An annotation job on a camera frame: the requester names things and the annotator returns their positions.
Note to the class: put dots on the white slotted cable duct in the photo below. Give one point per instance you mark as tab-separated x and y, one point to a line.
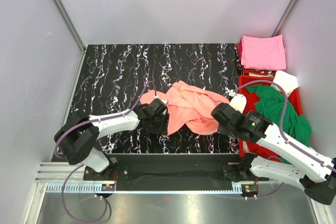
225	188

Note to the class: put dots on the folded pink t shirt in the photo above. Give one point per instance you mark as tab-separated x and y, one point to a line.
263	53

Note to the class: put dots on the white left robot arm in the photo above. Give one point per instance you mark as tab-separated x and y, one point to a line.
77	138

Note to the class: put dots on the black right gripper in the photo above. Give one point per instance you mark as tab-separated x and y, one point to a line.
221	129

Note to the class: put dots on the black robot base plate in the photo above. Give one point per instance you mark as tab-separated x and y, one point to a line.
194	158

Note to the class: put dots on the salmon pink t shirt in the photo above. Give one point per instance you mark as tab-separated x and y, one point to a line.
188	105

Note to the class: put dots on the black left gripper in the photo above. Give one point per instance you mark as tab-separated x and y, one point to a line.
162	130

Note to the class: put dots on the red t shirt in bin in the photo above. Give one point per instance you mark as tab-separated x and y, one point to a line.
249	147

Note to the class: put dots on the red plastic bin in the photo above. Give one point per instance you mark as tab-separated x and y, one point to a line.
271	103

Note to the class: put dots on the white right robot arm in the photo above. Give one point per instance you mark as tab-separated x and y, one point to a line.
266	133

